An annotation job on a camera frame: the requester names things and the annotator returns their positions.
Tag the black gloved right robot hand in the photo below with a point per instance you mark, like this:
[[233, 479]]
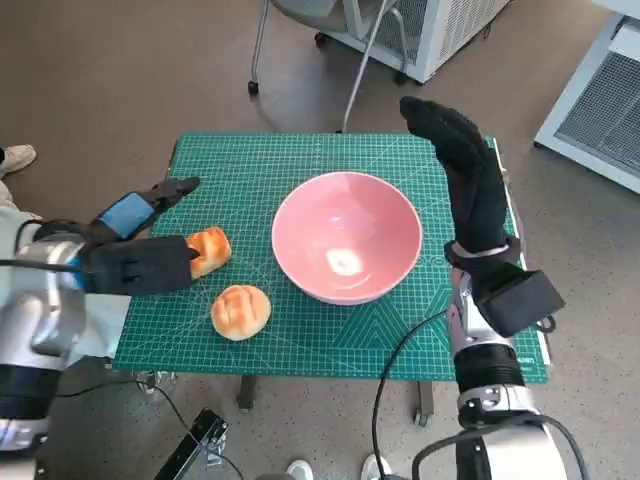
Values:
[[475, 190]]

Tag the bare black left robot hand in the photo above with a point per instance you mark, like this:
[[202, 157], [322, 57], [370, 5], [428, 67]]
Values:
[[127, 215]]

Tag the long toy bread roll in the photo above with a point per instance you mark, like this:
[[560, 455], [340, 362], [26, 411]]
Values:
[[212, 250]]

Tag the pink bowl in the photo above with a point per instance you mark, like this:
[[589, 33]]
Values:
[[350, 225]]

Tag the round toy bread bun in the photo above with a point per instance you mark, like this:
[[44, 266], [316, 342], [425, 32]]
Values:
[[241, 312]]

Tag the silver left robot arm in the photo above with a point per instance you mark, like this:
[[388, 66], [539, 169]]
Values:
[[35, 310]]

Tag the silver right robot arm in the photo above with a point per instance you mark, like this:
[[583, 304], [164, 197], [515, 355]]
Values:
[[487, 365]]

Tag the white unit with grey grille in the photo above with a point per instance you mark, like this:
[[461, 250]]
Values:
[[595, 110]]

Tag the white cabinet with vent grille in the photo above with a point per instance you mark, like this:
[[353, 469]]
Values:
[[445, 30]]

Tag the black table leg with caster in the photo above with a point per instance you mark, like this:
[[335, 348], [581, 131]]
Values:
[[425, 400]]

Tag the green cutting mat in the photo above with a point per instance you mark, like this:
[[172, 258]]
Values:
[[320, 345]]

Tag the black metal clamp stand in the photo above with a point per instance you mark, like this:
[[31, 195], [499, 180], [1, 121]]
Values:
[[200, 440]]

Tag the grey chair with metal legs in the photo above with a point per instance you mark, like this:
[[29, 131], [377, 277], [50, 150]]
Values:
[[320, 10]]

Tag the white shoe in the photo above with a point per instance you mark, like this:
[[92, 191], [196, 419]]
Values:
[[376, 467], [301, 471]]

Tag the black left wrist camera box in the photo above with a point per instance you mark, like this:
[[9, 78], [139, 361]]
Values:
[[140, 267]]

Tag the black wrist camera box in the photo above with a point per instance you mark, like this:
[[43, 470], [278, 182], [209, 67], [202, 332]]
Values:
[[140, 267], [525, 300]]

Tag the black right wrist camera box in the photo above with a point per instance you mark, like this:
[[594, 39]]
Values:
[[525, 300]]

